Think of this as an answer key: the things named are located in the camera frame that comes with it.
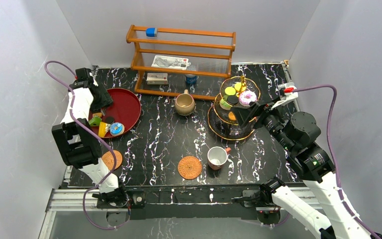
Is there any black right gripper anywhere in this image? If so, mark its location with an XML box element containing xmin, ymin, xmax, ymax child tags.
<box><xmin>229</xmin><ymin>96</ymin><xmax>294</xmax><ymax>151</ymax></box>

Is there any orange round cookie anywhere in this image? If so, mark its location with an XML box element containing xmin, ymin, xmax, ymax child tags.
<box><xmin>228</xmin><ymin>112</ymin><xmax>236</xmax><ymax>121</ymax></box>
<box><xmin>234</xmin><ymin>82</ymin><xmax>246</xmax><ymax>93</ymax></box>

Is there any pink frosted donut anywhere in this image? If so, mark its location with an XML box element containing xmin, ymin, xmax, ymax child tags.
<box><xmin>238</xmin><ymin>90</ymin><xmax>257</xmax><ymax>107</ymax></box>

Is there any black round cookie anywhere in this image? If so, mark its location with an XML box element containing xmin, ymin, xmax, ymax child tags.
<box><xmin>226</xmin><ymin>95</ymin><xmax>239</xmax><ymax>106</ymax></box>
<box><xmin>104</xmin><ymin>117</ymin><xmax>115</xmax><ymax>124</ymax></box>

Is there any green frosted donut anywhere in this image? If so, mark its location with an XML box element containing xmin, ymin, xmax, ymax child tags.
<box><xmin>219</xmin><ymin>98</ymin><xmax>231</xmax><ymax>111</ymax></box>

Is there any green round cookie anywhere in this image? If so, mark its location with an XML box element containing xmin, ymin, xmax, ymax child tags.
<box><xmin>224</xmin><ymin>87</ymin><xmax>236</xmax><ymax>96</ymax></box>

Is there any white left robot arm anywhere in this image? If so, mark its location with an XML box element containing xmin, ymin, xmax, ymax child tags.
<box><xmin>52</xmin><ymin>68</ymin><xmax>129</xmax><ymax>207</ymax></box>

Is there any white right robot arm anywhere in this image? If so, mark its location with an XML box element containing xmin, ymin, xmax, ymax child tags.
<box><xmin>231</xmin><ymin>102</ymin><xmax>382</xmax><ymax>239</ymax></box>

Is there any three-tier glass gold stand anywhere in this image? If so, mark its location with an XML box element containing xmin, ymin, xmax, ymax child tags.
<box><xmin>207</xmin><ymin>75</ymin><xmax>261</xmax><ymax>140</ymax></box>

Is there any green triangular toy cake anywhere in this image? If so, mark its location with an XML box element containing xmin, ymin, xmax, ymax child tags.
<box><xmin>89</xmin><ymin>116</ymin><xmax>102</xmax><ymax>127</ymax></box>

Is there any red round tray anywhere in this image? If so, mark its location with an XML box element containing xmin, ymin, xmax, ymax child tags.
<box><xmin>89</xmin><ymin>88</ymin><xmax>141</xmax><ymax>138</ymax></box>

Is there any yellow striped toy cake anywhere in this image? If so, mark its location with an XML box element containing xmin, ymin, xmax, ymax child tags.
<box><xmin>98</xmin><ymin>121</ymin><xmax>111</xmax><ymax>137</ymax></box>

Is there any pink floral mug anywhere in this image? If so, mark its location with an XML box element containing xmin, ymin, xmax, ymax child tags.
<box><xmin>207</xmin><ymin>146</ymin><xmax>231</xmax><ymax>170</ymax></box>

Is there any left woven rattan coaster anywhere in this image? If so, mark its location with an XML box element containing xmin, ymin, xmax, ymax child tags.
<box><xmin>102</xmin><ymin>150</ymin><xmax>123</xmax><ymax>170</ymax></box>

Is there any woven rattan coaster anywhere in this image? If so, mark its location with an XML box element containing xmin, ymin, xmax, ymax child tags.
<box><xmin>178</xmin><ymin>156</ymin><xmax>202</xmax><ymax>180</ymax></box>
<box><xmin>102</xmin><ymin>150</ymin><xmax>123</xmax><ymax>170</ymax></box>

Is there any beige ceramic pitcher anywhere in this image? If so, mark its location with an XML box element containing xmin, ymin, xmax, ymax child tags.
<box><xmin>175</xmin><ymin>89</ymin><xmax>195</xmax><ymax>116</ymax></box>

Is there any small white red box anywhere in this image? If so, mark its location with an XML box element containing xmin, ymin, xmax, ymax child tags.
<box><xmin>146</xmin><ymin>73</ymin><xmax>168</xmax><ymax>85</ymax></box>

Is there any blue bottle cap jar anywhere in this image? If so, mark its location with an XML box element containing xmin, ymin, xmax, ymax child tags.
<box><xmin>185</xmin><ymin>74</ymin><xmax>197</xmax><ymax>85</ymax></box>

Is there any white plastic packet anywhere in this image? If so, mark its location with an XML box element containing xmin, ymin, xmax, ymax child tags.
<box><xmin>151</xmin><ymin>55</ymin><xmax>191</xmax><ymax>70</ymax></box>

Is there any centre woven rattan coaster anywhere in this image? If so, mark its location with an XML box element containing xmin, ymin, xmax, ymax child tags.
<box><xmin>178</xmin><ymin>156</ymin><xmax>202</xmax><ymax>180</ymax></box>

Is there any blue white eraser block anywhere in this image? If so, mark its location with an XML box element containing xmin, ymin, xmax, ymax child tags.
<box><xmin>145</xmin><ymin>27</ymin><xmax>158</xmax><ymax>37</ymax></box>

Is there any wooden shelf rack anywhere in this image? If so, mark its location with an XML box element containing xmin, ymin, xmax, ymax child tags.
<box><xmin>126</xmin><ymin>24</ymin><xmax>236</xmax><ymax>97</ymax></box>

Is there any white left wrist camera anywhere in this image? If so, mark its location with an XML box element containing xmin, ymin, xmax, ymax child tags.
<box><xmin>91</xmin><ymin>75</ymin><xmax>98</xmax><ymax>87</ymax></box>

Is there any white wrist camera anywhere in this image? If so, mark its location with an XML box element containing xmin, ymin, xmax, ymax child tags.
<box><xmin>272</xmin><ymin>82</ymin><xmax>298</xmax><ymax>109</ymax></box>
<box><xmin>91</xmin><ymin>75</ymin><xmax>98</xmax><ymax>87</ymax></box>

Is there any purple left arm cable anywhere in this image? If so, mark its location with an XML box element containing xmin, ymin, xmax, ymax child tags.
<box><xmin>44</xmin><ymin>60</ymin><xmax>131</xmax><ymax>231</ymax></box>

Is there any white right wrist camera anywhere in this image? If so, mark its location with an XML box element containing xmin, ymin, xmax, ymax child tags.
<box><xmin>272</xmin><ymin>82</ymin><xmax>298</xmax><ymax>109</ymax></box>

